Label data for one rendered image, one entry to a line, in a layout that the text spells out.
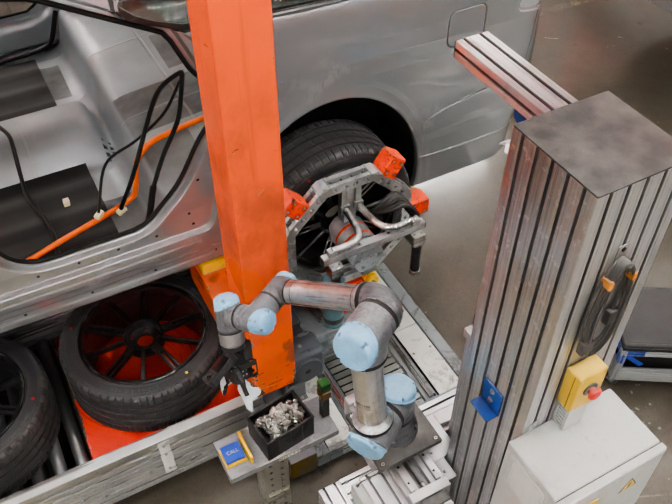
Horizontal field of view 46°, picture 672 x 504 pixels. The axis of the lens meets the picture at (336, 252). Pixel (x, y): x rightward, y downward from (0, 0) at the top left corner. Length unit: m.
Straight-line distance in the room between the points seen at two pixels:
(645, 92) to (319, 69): 3.24
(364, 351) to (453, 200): 2.63
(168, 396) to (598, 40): 4.19
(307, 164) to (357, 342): 1.08
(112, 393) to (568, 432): 1.71
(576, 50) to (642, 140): 4.31
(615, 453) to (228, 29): 1.39
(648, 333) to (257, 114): 2.12
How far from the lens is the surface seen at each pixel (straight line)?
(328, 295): 2.13
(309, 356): 3.20
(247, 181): 2.18
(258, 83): 2.02
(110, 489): 3.20
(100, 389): 3.10
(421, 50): 2.98
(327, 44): 2.74
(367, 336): 1.92
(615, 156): 1.58
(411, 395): 2.32
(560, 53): 5.86
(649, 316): 3.66
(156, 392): 3.04
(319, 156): 2.85
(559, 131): 1.61
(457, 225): 4.33
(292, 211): 2.78
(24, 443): 3.10
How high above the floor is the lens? 2.97
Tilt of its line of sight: 46 degrees down
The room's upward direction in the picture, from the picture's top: straight up
